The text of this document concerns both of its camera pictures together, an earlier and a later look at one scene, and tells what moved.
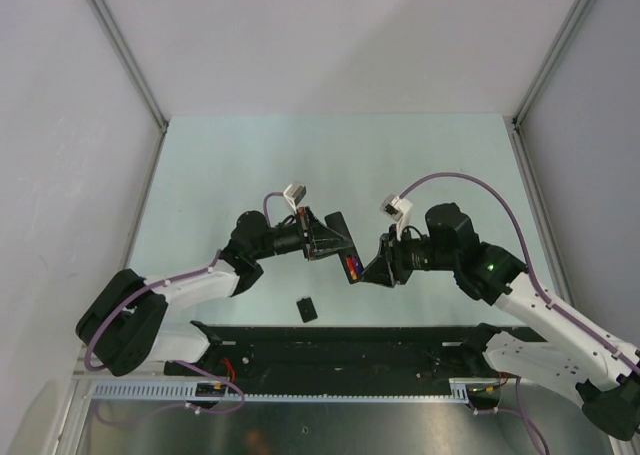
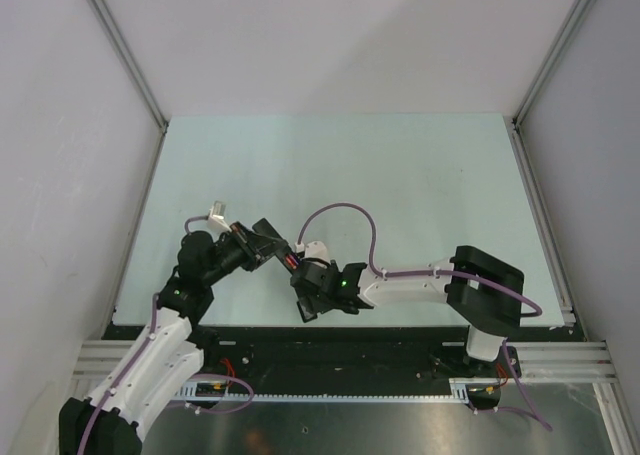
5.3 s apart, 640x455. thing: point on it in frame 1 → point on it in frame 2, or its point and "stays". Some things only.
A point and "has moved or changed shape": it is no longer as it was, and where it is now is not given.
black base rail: x=292 y=360 stays
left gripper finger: x=336 y=222 → x=262 y=227
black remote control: x=349 y=257 → x=289 y=260
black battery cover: x=307 y=310 stays
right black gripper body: x=407 y=255 → x=324 y=304
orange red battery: x=350 y=265 has moved or changed shape
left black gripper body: x=292 y=236 → x=251 y=257
